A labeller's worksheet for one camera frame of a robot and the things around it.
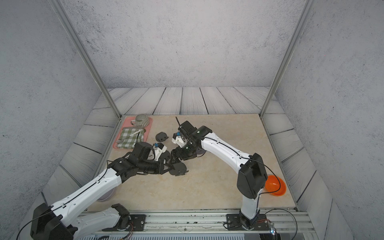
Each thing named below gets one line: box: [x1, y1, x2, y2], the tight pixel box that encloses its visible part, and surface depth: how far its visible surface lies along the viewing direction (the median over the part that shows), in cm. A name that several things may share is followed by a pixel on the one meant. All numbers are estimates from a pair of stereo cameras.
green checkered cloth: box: [116, 127, 144, 149], surface depth 109 cm
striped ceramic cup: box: [130, 114, 149, 128], surface depth 113 cm
